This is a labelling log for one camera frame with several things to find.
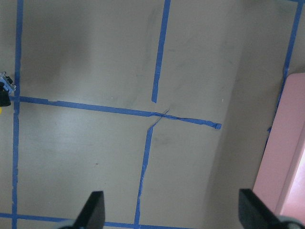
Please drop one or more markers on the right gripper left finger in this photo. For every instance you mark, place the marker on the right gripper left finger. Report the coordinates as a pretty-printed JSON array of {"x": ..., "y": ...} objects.
[{"x": 92, "y": 215}]

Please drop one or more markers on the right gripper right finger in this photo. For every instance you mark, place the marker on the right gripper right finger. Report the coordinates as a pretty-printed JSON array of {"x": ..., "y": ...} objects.
[{"x": 254, "y": 214}]

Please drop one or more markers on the yellow push button switch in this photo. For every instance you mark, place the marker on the yellow push button switch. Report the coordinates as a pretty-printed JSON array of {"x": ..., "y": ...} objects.
[{"x": 7, "y": 88}]

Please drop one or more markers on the pink plastic bin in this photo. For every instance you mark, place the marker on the pink plastic bin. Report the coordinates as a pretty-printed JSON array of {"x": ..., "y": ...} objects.
[{"x": 280, "y": 182}]

